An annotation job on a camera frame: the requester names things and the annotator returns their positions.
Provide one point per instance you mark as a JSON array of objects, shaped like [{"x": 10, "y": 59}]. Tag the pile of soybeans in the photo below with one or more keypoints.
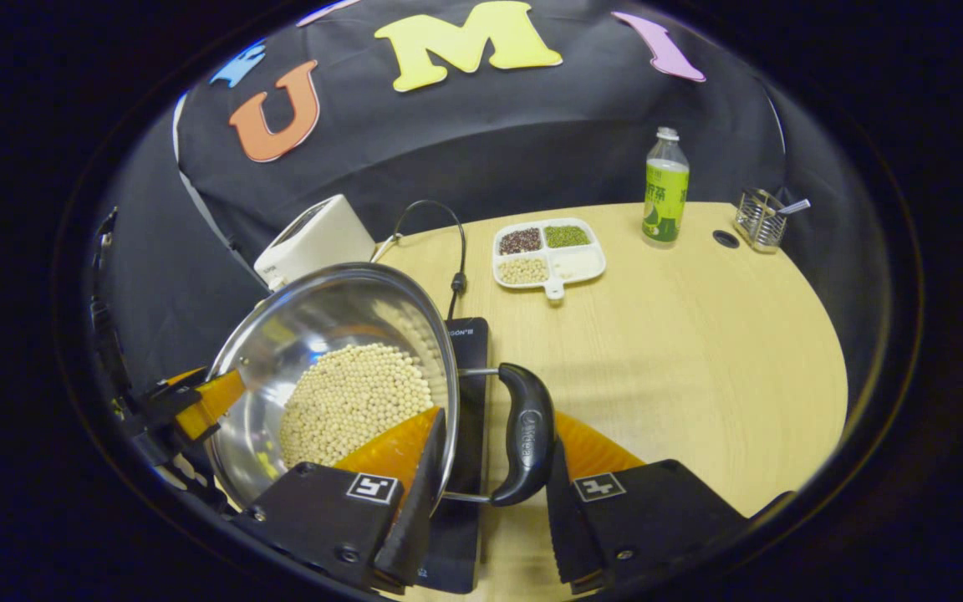
[{"x": 356, "y": 401}]

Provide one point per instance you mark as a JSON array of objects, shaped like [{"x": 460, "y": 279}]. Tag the stainless steel pot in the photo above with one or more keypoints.
[{"x": 323, "y": 318}]

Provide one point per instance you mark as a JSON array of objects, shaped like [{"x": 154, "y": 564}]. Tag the white toaster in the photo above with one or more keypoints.
[{"x": 314, "y": 242}]

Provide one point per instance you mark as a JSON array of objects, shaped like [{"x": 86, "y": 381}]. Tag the green label plastic bottle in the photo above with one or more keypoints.
[{"x": 665, "y": 209}]

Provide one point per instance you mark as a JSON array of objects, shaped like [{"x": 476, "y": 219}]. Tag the white divided bean tray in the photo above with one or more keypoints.
[{"x": 578, "y": 263}]

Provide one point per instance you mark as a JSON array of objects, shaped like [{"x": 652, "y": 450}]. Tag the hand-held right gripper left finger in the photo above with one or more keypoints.
[{"x": 423, "y": 518}]

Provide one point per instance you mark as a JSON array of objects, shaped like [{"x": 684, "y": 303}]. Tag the black induction cooktop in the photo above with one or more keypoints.
[{"x": 469, "y": 535}]

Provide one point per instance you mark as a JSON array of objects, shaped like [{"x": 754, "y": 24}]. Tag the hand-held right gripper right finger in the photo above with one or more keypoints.
[{"x": 569, "y": 535}]

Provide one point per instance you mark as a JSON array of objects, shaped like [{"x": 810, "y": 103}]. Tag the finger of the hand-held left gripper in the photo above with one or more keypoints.
[
  {"x": 210, "y": 401},
  {"x": 176, "y": 383}
]

